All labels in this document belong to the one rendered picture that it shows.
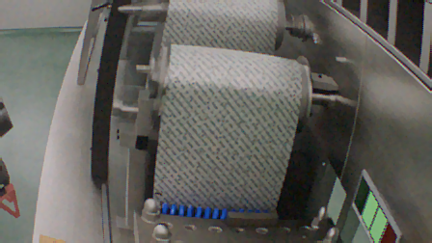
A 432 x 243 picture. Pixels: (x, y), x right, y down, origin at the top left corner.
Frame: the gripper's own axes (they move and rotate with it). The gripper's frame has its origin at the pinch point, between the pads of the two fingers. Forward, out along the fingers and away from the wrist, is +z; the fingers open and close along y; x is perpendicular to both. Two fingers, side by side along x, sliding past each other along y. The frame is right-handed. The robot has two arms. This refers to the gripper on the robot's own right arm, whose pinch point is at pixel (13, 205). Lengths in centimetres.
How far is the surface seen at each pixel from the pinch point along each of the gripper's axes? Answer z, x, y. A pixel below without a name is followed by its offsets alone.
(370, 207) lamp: 13, -53, -38
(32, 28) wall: 158, -77, 563
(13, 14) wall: 123, -56, 578
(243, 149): 15, -48, -4
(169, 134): 7.4, -38.5, 1.4
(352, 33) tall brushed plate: 0, -75, -12
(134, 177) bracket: 18.3, -30.8, 10.8
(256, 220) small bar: 25, -43, -11
